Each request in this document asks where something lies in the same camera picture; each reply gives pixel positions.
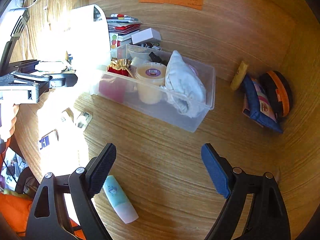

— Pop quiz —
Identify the teal white lip balm tube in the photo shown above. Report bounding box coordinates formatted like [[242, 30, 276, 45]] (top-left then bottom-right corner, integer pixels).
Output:
[[103, 175, 139, 224]]

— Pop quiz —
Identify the red gold drawstring pouch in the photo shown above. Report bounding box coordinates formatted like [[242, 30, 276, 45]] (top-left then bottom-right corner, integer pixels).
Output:
[[107, 57, 133, 77]]

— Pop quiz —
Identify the cream cylindrical jar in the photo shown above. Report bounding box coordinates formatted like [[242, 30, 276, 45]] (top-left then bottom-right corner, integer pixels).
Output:
[[135, 62, 167, 105]]

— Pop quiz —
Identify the white cloth bag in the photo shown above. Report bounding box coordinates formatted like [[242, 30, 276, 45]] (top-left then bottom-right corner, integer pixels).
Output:
[[164, 50, 206, 118]]

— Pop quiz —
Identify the pink round jar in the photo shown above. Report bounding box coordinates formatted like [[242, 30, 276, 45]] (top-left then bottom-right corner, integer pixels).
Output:
[[98, 75, 126, 103]]

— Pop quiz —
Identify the blue barcode card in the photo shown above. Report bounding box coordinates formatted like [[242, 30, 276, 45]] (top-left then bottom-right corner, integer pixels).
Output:
[[38, 129, 59, 151]]

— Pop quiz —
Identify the fruit sticker sheet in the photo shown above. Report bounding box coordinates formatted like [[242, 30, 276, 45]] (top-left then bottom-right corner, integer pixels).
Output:
[[109, 33, 118, 49]]

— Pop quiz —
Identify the stack of booklets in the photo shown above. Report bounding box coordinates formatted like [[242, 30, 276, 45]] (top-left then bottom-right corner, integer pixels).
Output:
[[106, 14, 142, 47]]

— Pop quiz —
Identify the clear plastic storage bin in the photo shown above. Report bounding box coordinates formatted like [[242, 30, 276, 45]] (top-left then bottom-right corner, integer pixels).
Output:
[[90, 44, 215, 132]]

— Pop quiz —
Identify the white small box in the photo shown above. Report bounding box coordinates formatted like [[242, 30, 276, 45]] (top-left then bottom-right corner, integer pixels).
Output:
[[131, 28, 162, 44]]

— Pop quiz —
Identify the black orange round case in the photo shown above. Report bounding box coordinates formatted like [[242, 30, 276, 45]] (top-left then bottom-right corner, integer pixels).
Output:
[[259, 70, 293, 120]]

